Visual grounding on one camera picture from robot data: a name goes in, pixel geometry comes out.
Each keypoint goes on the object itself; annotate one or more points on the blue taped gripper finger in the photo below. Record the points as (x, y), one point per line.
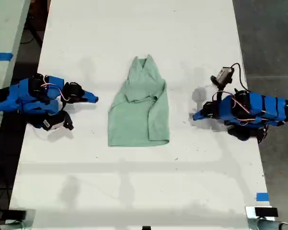
(87, 100)
(199, 114)
(88, 95)
(201, 118)

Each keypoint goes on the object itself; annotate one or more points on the pale green t-shirt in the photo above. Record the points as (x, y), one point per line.
(134, 119)

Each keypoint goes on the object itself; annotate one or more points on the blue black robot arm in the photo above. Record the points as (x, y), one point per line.
(26, 98)
(259, 107)

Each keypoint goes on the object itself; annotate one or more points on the long blue tape strip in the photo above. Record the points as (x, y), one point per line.
(1, 56)

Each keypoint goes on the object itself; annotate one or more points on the pale side table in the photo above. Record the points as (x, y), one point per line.
(4, 28)

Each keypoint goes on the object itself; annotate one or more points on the short blue tape strip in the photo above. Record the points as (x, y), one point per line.
(262, 197)

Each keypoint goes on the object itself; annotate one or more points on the small black box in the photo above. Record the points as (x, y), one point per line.
(266, 212)
(16, 213)

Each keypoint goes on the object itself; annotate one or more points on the grey pipe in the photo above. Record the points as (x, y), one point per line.
(271, 225)
(7, 226)

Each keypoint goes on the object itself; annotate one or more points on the black camera stalk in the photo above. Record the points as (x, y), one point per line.
(68, 121)
(220, 92)

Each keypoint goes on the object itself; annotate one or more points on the grey black camera box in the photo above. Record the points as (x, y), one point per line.
(224, 74)

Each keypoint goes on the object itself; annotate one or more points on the black white camera box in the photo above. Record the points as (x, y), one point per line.
(49, 123)

